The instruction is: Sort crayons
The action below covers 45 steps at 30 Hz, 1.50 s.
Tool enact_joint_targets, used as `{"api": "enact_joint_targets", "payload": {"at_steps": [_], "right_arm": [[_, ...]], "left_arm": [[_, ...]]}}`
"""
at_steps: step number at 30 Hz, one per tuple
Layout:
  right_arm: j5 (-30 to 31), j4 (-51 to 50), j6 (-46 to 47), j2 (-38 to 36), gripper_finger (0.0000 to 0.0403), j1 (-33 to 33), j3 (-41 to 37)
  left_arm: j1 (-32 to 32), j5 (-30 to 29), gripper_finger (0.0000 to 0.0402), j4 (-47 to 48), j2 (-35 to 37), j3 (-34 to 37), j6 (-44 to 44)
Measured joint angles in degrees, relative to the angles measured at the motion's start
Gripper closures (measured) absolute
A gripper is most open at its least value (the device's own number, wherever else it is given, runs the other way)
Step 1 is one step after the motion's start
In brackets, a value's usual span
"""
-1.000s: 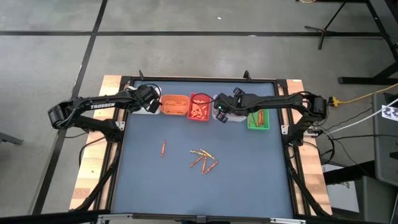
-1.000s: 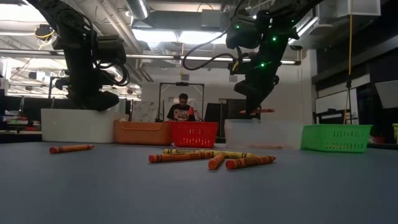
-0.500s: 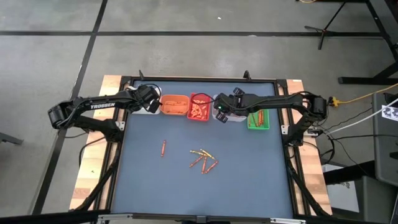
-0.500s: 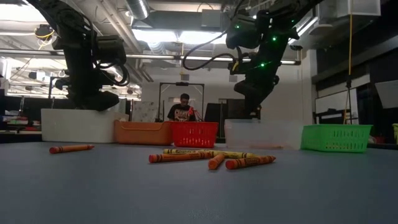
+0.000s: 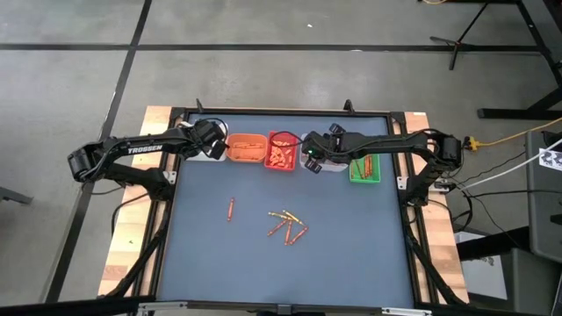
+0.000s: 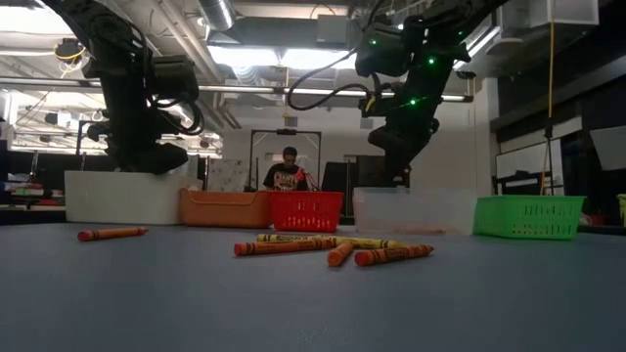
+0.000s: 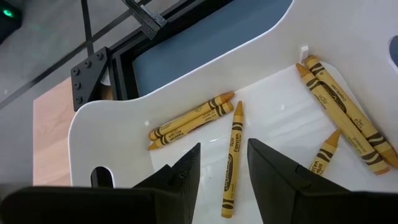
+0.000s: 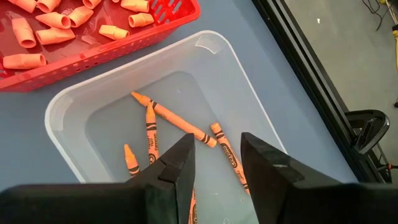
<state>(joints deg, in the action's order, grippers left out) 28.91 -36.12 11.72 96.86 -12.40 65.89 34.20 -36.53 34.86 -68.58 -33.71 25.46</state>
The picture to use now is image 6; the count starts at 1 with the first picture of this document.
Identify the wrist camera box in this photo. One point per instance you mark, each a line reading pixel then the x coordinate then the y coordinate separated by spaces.
pixel 381 51
pixel 173 78

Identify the red plastic basket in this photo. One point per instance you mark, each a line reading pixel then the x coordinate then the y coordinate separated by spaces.
pixel 305 212

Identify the orange crayon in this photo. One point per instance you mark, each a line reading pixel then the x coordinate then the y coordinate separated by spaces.
pixel 283 247
pixel 340 255

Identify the yellow-green container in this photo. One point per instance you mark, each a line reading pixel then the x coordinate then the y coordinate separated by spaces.
pixel 622 210

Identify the white plastic bin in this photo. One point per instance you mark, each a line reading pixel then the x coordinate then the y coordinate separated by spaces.
pixel 122 198

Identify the black frame stand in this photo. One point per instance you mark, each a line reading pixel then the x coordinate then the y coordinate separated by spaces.
pixel 286 131

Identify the clear plastic bin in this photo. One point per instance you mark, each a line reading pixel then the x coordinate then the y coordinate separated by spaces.
pixel 415 210

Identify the grey ceiling air unit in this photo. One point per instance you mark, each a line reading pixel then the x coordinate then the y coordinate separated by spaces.
pixel 335 30

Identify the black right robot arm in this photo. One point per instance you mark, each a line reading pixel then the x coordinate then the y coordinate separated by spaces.
pixel 440 34

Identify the red-orange crayon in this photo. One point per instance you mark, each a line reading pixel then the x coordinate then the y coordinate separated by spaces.
pixel 112 234
pixel 391 255

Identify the orange plastic bin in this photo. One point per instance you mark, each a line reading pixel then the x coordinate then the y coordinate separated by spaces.
pixel 220 210

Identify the person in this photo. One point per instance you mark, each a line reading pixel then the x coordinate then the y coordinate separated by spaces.
pixel 285 178

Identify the black monitor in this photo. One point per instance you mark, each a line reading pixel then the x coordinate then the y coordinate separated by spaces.
pixel 362 173

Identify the red desk lamp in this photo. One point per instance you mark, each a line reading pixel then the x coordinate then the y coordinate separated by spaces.
pixel 300 173

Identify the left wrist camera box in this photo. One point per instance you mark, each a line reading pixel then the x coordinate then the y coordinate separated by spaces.
pixel 173 78

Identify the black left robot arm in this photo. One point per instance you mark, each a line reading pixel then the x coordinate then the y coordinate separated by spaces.
pixel 107 34

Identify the long ceiling light tube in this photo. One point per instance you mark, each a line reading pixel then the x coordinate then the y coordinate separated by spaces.
pixel 244 89

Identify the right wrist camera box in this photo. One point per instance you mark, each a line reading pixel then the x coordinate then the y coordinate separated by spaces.
pixel 381 51

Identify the black tripod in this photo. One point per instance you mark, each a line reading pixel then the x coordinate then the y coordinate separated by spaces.
pixel 549 146

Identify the silver ventilation duct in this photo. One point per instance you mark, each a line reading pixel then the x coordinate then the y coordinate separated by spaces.
pixel 217 12

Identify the whiteboard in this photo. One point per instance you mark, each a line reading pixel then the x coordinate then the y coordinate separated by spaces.
pixel 523 161

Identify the dark computer monitor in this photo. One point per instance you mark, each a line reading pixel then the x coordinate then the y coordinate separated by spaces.
pixel 73 163

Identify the green plastic basket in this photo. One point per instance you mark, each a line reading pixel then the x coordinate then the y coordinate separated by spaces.
pixel 528 217

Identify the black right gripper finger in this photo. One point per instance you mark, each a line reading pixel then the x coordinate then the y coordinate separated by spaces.
pixel 398 173

